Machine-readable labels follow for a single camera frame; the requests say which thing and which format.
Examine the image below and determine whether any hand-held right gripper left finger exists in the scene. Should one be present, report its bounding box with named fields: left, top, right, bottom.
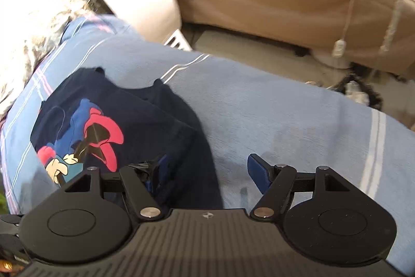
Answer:
left=63, top=154, right=170, bottom=221

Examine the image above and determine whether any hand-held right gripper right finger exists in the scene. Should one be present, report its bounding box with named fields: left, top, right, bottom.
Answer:
left=246, top=154, right=355, bottom=220

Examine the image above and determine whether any navy and pink small garment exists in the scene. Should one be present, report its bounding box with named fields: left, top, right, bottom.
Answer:
left=30, top=67, right=224, bottom=210

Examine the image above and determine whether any black item on floor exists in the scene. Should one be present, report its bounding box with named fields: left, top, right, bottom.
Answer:
left=335, top=72, right=384, bottom=110

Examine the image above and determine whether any beige floral quilt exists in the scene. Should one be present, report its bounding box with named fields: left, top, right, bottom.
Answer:
left=0, top=0, right=94, bottom=117

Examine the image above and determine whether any white cable with switch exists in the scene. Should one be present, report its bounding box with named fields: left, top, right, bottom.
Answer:
left=333, top=0, right=360, bottom=57

